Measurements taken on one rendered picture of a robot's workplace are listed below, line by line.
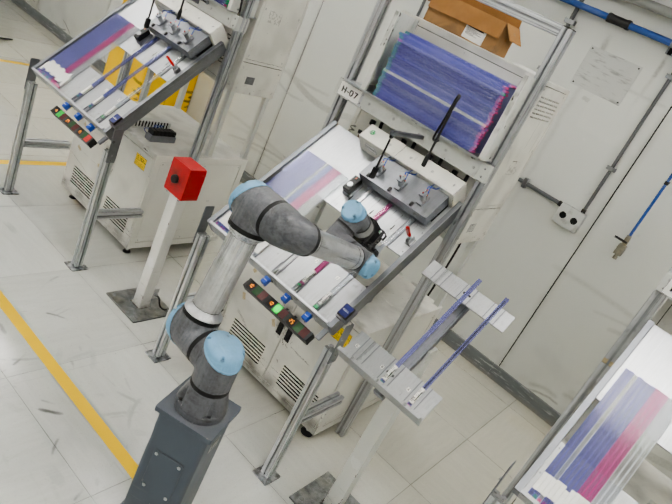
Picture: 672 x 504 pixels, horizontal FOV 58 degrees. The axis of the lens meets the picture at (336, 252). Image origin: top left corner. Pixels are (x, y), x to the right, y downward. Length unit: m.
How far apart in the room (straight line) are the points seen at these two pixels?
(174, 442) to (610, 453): 1.25
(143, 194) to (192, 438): 1.76
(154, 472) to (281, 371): 0.97
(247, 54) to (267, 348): 1.49
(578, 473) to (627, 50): 2.43
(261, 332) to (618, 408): 1.48
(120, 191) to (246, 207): 1.90
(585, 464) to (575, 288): 1.91
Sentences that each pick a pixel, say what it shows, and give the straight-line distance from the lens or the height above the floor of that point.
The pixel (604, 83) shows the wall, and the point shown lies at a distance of 3.75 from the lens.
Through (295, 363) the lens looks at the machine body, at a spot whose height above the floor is 0.27.
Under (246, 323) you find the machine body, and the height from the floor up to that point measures 0.25.
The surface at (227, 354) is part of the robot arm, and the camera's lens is 1.68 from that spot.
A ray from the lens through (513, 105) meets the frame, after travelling 2.25.
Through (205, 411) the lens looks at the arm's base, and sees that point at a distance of 1.77.
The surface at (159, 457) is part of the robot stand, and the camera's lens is 1.90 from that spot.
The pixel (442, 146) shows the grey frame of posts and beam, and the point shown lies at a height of 1.35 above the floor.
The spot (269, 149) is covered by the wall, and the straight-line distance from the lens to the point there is 4.88.
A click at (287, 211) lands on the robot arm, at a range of 1.56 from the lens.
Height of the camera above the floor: 1.74
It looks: 22 degrees down
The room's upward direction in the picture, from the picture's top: 26 degrees clockwise
